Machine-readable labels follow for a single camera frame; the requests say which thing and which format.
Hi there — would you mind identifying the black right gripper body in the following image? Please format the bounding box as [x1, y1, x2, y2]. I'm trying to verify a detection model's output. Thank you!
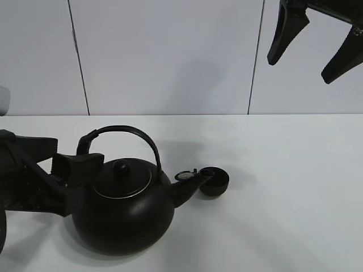
[280, 0, 362, 28]

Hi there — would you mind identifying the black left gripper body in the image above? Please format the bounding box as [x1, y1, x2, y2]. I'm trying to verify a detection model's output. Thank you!
[1, 129, 71, 217]

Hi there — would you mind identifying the black round teapot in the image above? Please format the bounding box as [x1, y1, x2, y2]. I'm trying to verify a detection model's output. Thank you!
[71, 125, 214, 255]

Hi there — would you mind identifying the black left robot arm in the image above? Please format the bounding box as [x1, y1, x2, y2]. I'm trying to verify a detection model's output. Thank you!
[1, 129, 104, 246]

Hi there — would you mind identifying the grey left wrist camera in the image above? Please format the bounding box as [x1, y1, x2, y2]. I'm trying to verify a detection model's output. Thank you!
[0, 86, 11, 116]

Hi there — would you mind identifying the small black teacup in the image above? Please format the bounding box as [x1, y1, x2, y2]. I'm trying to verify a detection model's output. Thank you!
[199, 167, 230, 197]

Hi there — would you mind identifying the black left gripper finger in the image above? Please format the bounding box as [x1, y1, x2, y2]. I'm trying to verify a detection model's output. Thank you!
[15, 135, 58, 163]
[50, 153, 104, 187]

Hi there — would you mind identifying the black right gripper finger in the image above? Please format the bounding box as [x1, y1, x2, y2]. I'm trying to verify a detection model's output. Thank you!
[321, 26, 362, 84]
[267, 1, 310, 65]

